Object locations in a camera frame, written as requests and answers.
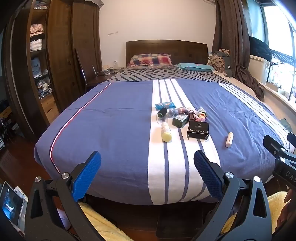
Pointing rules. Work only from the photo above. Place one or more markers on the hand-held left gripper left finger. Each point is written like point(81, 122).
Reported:
point(86, 176)

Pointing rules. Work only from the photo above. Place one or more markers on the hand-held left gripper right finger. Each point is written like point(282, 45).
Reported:
point(207, 176)

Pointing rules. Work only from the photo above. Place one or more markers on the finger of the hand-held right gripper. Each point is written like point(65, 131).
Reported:
point(292, 141)
point(274, 144)

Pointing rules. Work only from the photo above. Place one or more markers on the white tube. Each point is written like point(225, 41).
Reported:
point(229, 139)

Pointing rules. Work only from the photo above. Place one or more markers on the black printed box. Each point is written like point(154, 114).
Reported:
point(198, 131)

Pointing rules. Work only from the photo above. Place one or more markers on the white bottle with yellow cap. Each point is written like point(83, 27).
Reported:
point(166, 133)

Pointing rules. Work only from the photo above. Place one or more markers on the dark green box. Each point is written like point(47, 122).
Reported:
point(181, 120)

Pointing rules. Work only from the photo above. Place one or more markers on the dark brown wrapper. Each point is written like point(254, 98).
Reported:
point(192, 115)

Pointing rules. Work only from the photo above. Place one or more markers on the green white wrapper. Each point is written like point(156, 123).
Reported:
point(201, 109)

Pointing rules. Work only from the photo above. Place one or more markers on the brown striped ribbon roll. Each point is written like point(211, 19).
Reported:
point(182, 110)

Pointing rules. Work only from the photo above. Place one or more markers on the clear plastic cup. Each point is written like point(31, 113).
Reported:
point(161, 120)

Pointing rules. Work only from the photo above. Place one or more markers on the grey blue wrapper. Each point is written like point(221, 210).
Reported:
point(172, 112)

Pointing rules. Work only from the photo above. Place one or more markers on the black thread spool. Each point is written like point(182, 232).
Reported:
point(162, 112)

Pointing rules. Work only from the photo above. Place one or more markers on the blue snack packet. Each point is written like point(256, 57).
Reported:
point(165, 105)

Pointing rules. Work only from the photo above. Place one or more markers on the person's right hand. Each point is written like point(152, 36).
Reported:
point(286, 208)

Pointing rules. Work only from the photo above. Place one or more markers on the green cloth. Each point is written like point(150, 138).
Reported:
point(285, 124)

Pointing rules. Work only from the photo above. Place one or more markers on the blue white striped blanket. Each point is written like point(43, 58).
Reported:
point(115, 139)

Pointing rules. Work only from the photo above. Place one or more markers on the black metal rack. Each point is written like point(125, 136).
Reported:
point(283, 67)

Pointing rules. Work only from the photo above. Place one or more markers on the white storage box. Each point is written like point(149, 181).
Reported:
point(260, 68)

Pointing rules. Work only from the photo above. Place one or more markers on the phone with lit screen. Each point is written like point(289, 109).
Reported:
point(10, 205)

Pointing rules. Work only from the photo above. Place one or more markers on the wooden nightstand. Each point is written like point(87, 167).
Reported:
point(97, 80)

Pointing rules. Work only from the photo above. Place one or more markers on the black jacket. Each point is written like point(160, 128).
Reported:
point(259, 48)

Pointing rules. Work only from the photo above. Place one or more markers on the mixed pile of clothes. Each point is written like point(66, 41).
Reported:
point(44, 87)

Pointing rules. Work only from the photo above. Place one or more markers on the patterned brown bag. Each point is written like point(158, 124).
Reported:
point(219, 60)

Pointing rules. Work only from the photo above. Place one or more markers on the dark folding chair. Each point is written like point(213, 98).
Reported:
point(81, 71)

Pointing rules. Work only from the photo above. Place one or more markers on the brown curtain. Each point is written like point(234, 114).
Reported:
point(233, 46)

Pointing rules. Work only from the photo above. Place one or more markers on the grey zigzag bed sheet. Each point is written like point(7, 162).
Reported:
point(166, 75)

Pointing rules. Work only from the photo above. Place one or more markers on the teal pillow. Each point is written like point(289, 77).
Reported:
point(195, 67)

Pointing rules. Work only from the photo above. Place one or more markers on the brown wooden wardrobe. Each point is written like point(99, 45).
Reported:
point(64, 58)

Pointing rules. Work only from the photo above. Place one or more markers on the blue folded clothes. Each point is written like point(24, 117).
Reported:
point(35, 67)

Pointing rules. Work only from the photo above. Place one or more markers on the plaid pillow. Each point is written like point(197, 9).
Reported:
point(150, 60)

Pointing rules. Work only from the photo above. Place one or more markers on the wooden headboard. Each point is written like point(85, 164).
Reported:
point(166, 49)

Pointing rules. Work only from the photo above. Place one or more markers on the white striped folded clothes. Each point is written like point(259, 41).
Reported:
point(35, 44)

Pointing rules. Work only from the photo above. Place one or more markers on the pink folded clothes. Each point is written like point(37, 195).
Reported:
point(36, 29)

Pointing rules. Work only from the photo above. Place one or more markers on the white wall socket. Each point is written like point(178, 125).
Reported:
point(115, 62)

